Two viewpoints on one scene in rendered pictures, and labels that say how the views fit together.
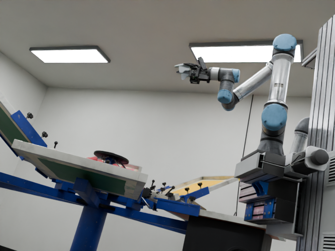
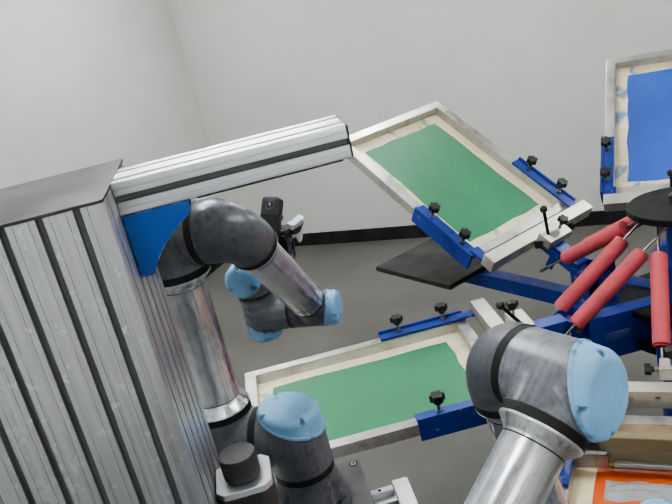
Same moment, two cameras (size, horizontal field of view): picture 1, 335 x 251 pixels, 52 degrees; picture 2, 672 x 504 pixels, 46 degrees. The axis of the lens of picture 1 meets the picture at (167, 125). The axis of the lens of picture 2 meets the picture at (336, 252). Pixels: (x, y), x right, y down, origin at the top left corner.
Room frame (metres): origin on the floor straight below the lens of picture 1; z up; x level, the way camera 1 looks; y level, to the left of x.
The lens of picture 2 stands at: (1.82, -1.86, 2.23)
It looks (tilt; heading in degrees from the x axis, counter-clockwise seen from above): 20 degrees down; 90
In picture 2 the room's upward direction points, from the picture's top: 13 degrees counter-clockwise
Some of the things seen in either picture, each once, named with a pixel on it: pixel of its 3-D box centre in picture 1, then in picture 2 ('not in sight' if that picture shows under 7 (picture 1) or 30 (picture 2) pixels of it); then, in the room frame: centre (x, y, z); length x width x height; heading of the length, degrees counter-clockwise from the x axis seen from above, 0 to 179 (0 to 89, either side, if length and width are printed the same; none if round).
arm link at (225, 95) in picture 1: (226, 93); (268, 313); (1.65, -0.26, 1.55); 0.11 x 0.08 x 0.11; 160
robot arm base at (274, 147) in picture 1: (270, 150); (309, 483); (1.67, -0.55, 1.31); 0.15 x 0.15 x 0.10
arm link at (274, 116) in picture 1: (279, 82); (201, 341); (1.54, -0.50, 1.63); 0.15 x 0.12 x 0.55; 160
